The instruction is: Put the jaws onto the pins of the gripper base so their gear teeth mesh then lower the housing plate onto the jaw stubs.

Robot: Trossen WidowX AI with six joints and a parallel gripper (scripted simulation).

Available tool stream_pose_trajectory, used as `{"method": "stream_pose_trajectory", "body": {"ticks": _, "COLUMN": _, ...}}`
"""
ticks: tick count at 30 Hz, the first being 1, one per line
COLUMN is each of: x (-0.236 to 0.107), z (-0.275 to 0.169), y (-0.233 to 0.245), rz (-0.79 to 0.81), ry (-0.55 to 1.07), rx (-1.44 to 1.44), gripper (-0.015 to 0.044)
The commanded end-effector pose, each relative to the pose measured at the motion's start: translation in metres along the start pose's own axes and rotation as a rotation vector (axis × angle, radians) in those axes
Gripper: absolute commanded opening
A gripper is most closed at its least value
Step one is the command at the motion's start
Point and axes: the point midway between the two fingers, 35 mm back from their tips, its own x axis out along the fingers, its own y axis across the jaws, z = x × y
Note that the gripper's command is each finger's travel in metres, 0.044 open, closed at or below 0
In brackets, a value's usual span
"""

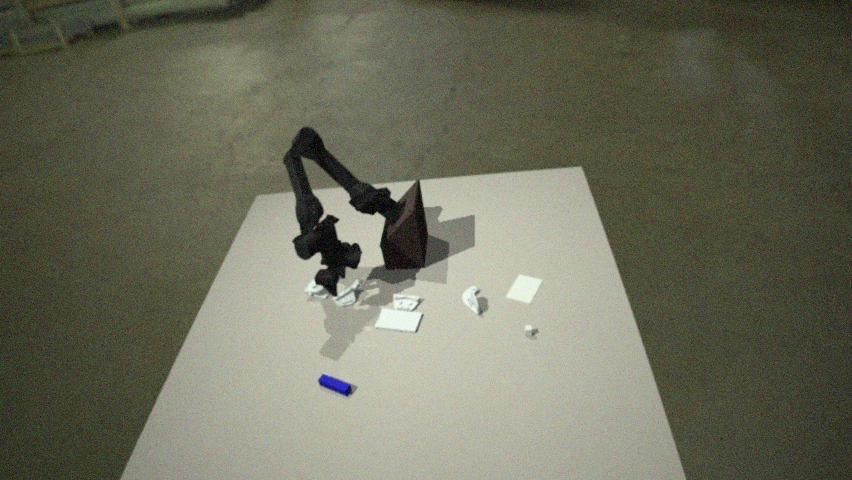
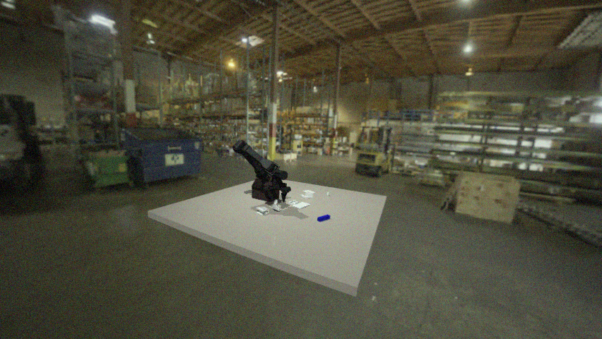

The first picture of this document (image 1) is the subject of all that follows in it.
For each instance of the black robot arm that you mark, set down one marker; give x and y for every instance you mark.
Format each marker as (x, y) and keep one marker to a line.
(363, 197)

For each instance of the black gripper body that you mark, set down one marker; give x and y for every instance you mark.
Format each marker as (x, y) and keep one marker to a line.
(329, 276)

